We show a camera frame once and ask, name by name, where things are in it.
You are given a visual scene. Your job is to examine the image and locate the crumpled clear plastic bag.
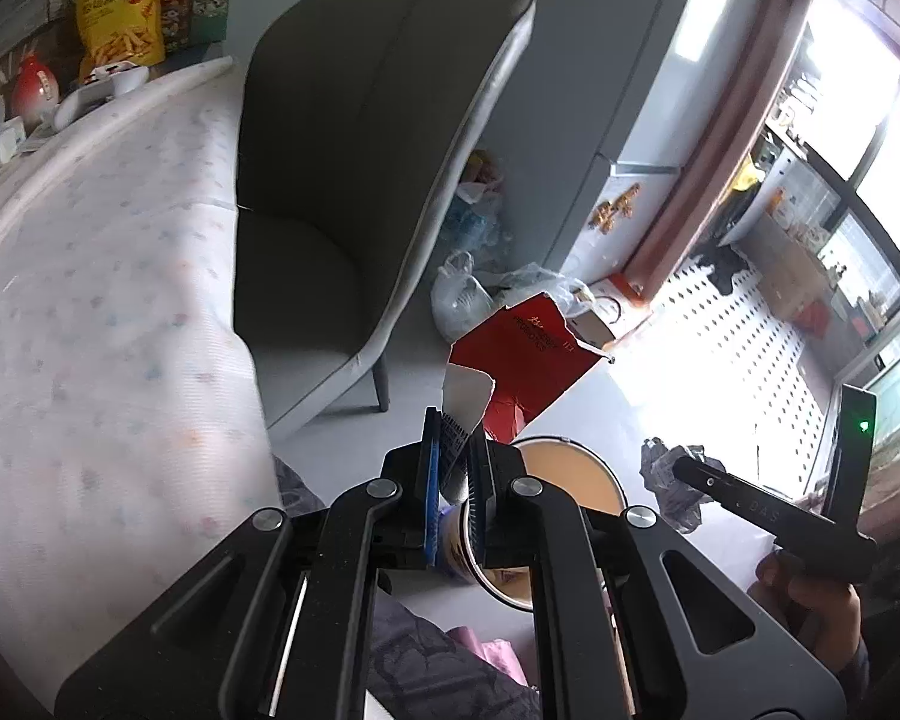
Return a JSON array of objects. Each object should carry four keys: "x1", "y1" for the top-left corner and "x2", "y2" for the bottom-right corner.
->
[{"x1": 495, "y1": 262, "x2": 595, "y2": 317}]

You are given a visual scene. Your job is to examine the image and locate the pink door frame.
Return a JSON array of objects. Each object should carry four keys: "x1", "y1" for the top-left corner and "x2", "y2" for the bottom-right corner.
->
[{"x1": 621, "y1": 0, "x2": 835, "y2": 302}]

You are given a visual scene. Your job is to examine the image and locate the red bottle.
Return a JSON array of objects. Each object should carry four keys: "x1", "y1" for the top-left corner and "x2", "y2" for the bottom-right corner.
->
[{"x1": 11, "y1": 56, "x2": 62, "y2": 125}]

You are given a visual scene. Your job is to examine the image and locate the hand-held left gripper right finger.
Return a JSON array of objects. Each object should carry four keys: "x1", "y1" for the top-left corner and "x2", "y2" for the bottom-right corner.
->
[{"x1": 469, "y1": 431, "x2": 848, "y2": 720}]

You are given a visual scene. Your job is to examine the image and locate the person's right hand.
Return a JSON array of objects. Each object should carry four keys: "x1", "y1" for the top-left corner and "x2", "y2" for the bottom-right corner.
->
[{"x1": 746, "y1": 546, "x2": 871, "y2": 680}]

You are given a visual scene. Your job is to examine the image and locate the torn red carton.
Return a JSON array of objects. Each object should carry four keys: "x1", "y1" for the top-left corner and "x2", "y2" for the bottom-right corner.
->
[{"x1": 441, "y1": 294, "x2": 617, "y2": 466}]

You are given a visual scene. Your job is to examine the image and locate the round beige trash bin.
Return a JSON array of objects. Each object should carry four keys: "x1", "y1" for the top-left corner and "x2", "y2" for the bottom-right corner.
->
[{"x1": 435, "y1": 435, "x2": 628, "y2": 612}]

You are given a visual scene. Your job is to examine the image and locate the dark printed packet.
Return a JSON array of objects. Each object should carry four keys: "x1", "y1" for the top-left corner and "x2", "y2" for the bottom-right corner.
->
[{"x1": 161, "y1": 0, "x2": 196, "y2": 53}]

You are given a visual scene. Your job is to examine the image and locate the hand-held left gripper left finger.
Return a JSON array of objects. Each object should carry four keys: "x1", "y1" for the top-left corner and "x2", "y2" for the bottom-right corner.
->
[{"x1": 54, "y1": 406, "x2": 445, "y2": 720}]

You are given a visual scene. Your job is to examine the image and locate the dark patterned pants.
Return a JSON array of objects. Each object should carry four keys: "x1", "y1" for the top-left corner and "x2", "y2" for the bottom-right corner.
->
[{"x1": 272, "y1": 456, "x2": 542, "y2": 720}]

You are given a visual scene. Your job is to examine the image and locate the pink plastic bag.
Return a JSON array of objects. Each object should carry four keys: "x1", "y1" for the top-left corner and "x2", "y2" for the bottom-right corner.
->
[{"x1": 448, "y1": 626, "x2": 535, "y2": 685}]

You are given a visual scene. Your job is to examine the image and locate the pack of water bottles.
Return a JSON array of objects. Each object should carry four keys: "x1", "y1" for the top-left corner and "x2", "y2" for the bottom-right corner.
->
[{"x1": 441, "y1": 193, "x2": 512, "y2": 257}]

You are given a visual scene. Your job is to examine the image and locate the grey upholstered chair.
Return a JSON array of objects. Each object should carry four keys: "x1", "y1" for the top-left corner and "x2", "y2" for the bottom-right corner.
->
[{"x1": 232, "y1": 0, "x2": 536, "y2": 430}]

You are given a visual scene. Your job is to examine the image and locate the yellow snack bag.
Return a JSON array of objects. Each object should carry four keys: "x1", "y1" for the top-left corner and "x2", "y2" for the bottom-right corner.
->
[{"x1": 73, "y1": 0, "x2": 168, "y2": 83}]

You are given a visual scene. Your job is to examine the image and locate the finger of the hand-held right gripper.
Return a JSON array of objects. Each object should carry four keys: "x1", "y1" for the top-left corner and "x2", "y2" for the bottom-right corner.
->
[{"x1": 673, "y1": 459, "x2": 790, "y2": 524}]

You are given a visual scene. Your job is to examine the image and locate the pale blue fridge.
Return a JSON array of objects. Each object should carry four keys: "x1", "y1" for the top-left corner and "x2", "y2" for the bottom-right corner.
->
[{"x1": 487, "y1": 0, "x2": 730, "y2": 297}]

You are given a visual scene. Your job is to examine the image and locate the white orange box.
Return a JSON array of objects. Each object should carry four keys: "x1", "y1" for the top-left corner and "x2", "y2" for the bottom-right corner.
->
[{"x1": 568, "y1": 276, "x2": 655, "y2": 352}]

